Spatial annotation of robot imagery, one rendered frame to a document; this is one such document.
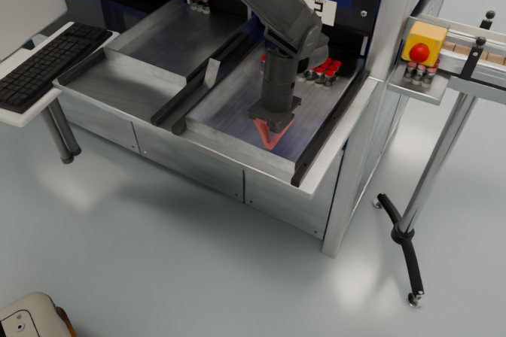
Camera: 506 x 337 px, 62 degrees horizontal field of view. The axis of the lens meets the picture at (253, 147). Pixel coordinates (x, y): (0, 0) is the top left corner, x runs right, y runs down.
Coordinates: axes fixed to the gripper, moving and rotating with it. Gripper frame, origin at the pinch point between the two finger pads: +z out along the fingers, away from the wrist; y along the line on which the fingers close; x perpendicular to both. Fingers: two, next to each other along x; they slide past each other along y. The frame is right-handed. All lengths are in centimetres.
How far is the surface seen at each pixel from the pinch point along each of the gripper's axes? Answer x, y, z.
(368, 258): -25, 61, 83
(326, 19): 4.2, 34.3, -14.3
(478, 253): -62, 84, 78
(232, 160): 6.6, -2.3, 5.6
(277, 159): -2.2, -0.3, 2.3
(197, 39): 37.8, 30.0, -1.2
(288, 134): -0.3, 9.4, 2.8
